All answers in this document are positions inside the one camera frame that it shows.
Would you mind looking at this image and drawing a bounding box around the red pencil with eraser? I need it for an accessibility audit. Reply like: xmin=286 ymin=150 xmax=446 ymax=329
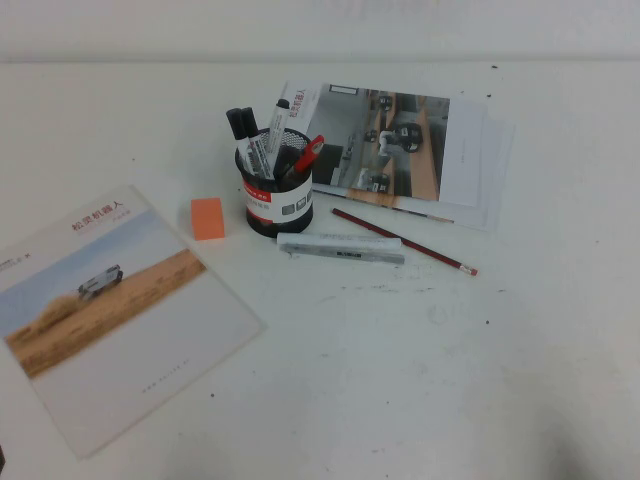
xmin=330 ymin=207 xmax=479 ymax=278

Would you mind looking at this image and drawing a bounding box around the office photo brochure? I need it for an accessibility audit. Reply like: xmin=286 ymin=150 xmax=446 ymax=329
xmin=276 ymin=80 xmax=489 ymax=208

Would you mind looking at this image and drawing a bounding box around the black-capped whiteboard marker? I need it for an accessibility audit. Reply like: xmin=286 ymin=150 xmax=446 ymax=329
xmin=263 ymin=98 xmax=292 ymax=157
xmin=239 ymin=106 xmax=277 ymax=180
xmin=225 ymin=107 xmax=265 ymax=179

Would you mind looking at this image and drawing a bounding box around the desert car brochure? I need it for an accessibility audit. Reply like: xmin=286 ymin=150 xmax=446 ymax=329
xmin=0 ymin=184 xmax=268 ymax=461

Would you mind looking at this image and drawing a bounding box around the white marker pen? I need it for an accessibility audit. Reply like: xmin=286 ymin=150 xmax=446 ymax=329
xmin=276 ymin=232 xmax=403 ymax=253

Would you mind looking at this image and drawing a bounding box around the red pen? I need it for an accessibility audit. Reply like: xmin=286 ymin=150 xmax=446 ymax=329
xmin=291 ymin=134 xmax=326 ymax=174

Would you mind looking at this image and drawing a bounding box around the black pen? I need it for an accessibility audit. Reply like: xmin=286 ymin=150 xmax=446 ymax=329
xmin=273 ymin=151 xmax=301 ymax=182

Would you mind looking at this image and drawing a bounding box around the grey transparent gel pen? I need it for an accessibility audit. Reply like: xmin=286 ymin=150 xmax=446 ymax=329
xmin=287 ymin=248 xmax=407 ymax=268

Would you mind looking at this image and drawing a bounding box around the thin colour-edged brochure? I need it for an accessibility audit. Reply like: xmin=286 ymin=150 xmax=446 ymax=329
xmin=311 ymin=186 xmax=456 ymax=225

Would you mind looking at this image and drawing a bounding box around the white paper sheet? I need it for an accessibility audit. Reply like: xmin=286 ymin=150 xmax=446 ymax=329
xmin=449 ymin=89 xmax=517 ymax=233

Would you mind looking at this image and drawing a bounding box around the orange rectangular block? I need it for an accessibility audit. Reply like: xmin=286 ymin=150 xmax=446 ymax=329
xmin=190 ymin=196 xmax=226 ymax=242

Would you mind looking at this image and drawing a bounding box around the black mesh pen holder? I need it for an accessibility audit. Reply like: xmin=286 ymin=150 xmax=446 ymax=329
xmin=234 ymin=128 xmax=315 ymax=239

